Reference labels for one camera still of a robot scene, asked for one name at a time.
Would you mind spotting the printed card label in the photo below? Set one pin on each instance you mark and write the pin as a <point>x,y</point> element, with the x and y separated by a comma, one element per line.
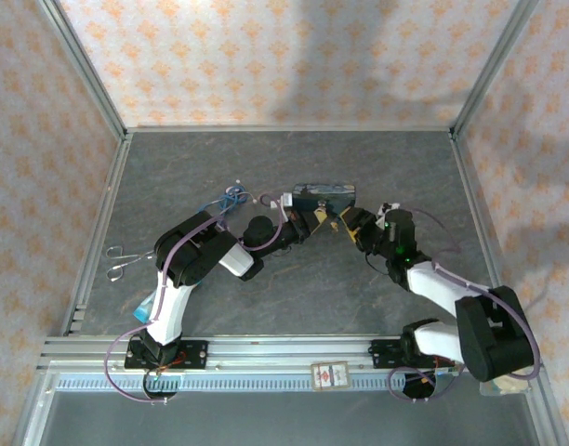
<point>329,375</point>

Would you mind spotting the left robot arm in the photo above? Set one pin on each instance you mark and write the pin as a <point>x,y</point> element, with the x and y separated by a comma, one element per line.
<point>173,311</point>

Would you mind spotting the silver scissors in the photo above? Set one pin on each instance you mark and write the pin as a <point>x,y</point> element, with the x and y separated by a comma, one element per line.
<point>126,265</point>

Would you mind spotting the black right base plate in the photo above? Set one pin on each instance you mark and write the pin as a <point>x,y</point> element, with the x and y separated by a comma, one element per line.
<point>382,353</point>

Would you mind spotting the aluminium frame post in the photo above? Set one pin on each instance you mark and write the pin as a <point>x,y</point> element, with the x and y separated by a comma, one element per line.
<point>495,60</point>
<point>80,60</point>

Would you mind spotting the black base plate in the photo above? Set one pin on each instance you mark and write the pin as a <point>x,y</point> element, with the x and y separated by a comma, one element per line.
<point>382,353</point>
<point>196,354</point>

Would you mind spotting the starry night print box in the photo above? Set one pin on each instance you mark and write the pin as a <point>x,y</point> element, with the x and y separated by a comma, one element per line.
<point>326,191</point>

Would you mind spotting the light blue packet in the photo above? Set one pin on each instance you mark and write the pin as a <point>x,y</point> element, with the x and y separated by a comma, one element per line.
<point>145,309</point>

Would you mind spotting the aluminium side rail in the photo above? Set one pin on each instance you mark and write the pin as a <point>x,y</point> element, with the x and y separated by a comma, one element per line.
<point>472,186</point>
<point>98,232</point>

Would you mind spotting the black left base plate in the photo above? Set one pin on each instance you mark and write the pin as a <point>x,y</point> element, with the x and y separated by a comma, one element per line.
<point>196,354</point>

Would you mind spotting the clear bag with white item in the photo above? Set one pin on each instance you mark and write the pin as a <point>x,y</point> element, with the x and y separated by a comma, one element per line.
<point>507,386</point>

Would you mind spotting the aluminium front rail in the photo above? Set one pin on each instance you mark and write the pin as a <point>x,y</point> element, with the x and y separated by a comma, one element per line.
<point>289,353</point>

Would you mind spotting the small key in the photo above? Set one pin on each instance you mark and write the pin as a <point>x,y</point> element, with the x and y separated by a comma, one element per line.
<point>333,226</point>

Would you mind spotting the aluminium back rail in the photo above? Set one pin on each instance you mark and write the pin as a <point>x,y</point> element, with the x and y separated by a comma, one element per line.
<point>289,128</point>

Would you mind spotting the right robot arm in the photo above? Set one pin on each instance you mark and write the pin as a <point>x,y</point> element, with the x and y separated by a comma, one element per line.
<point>433,283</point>

